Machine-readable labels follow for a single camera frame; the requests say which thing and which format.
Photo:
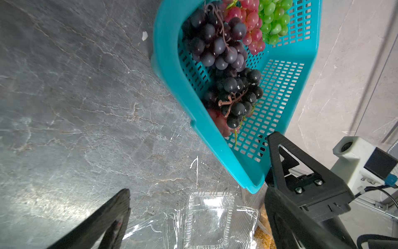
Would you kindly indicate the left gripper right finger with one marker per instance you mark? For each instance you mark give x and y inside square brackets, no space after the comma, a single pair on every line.
[304,200]

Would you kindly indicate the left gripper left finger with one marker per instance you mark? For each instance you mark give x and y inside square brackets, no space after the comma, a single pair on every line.
[108,223]

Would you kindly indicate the clear plastic clamshell container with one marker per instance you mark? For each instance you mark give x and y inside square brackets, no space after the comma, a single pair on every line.
[207,221]

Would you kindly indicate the teal plastic basket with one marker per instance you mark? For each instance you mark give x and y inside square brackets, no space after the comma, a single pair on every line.
[285,70]

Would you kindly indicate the dark purple grape bunch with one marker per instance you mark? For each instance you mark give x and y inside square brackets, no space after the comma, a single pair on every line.
[213,35]

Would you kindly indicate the red grape bunch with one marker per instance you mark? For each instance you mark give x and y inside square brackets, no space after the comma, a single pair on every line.
[247,12]

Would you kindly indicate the brown teddy bear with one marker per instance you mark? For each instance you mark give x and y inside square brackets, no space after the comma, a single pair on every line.
[263,235]

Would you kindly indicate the green grape bunch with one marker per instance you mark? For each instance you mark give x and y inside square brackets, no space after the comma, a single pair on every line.
[275,18]

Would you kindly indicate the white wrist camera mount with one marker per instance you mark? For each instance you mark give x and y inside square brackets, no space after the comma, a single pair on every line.
[361,165]

